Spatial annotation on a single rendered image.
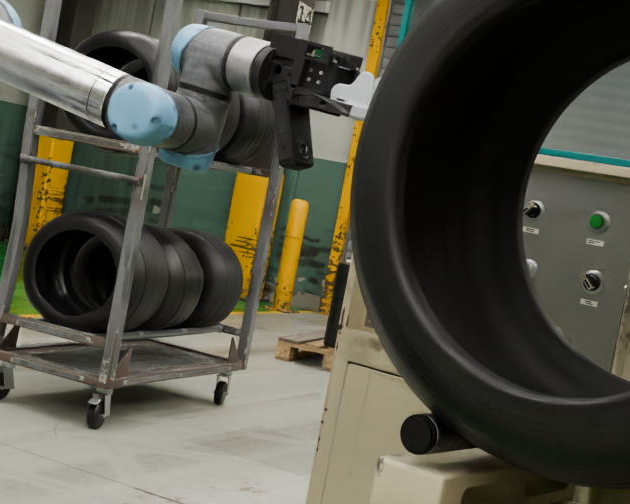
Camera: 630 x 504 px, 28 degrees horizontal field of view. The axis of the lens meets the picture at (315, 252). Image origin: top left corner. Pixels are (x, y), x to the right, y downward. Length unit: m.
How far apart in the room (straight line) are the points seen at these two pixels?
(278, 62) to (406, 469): 0.56
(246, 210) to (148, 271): 6.20
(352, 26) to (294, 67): 10.14
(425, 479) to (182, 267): 4.26
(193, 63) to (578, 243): 0.78
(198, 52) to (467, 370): 0.62
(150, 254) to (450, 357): 4.01
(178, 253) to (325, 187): 6.10
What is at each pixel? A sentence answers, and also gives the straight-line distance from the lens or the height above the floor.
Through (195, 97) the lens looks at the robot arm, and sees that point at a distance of 1.68.
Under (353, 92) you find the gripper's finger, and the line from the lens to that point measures 1.55.
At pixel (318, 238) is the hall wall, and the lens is 11.61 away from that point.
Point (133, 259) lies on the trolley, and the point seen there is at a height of 0.72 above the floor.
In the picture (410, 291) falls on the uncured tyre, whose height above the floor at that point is 1.06.
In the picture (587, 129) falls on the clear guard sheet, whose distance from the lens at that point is 2.14.
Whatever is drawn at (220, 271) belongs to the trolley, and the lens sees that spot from 5.93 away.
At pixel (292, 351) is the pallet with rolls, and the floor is 0.06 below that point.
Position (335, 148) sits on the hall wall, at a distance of 11.61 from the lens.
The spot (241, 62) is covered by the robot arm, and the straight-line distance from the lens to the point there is 1.64.
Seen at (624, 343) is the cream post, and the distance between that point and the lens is 1.68.
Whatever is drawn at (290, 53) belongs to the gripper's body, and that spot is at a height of 1.31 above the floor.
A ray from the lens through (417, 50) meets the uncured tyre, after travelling 1.39.
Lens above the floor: 1.15
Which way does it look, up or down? 3 degrees down
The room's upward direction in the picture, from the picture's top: 11 degrees clockwise
